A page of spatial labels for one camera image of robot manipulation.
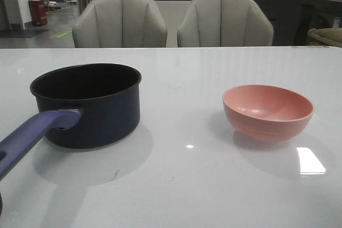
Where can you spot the pink bowl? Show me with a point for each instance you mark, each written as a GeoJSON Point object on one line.
{"type": "Point", "coordinates": [267, 113]}

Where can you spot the left grey upholstered chair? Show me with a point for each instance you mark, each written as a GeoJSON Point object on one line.
{"type": "Point", "coordinates": [120, 24]}

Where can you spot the grey upholstered chair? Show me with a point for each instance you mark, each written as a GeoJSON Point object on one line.
{"type": "Point", "coordinates": [224, 23]}
{"type": "Point", "coordinates": [120, 24]}

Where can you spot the right grey upholstered chair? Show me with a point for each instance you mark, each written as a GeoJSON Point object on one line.
{"type": "Point", "coordinates": [224, 23]}

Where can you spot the red trash bin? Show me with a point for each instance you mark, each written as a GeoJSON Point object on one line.
{"type": "Point", "coordinates": [37, 12]}

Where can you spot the beige cushion sofa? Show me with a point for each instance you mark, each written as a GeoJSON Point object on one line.
{"type": "Point", "coordinates": [325, 37]}

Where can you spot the dark washing machine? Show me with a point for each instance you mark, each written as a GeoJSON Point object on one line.
{"type": "Point", "coordinates": [318, 14]}

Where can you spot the dark blue saucepan purple handle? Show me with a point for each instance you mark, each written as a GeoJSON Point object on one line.
{"type": "Point", "coordinates": [79, 107]}

